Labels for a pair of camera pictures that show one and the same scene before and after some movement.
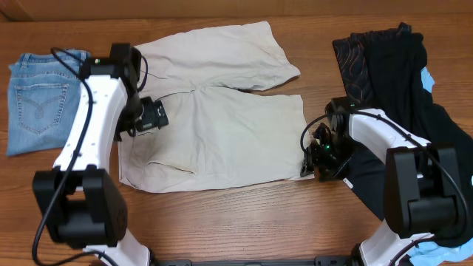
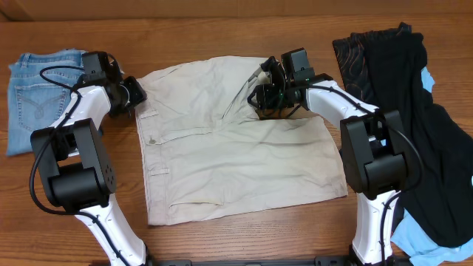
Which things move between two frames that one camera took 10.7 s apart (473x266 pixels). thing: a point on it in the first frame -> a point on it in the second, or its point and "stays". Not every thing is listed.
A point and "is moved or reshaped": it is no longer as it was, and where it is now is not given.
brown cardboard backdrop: x=229 y=10 stays
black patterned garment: x=375 y=66 stays
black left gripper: x=155 y=114 -> x=139 y=94
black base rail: x=326 y=260 stays
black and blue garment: x=400 y=85 stays
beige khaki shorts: x=217 y=133 is moved or reshaped
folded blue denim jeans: x=43 y=100 stays
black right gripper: x=314 y=160 -> x=267 y=105
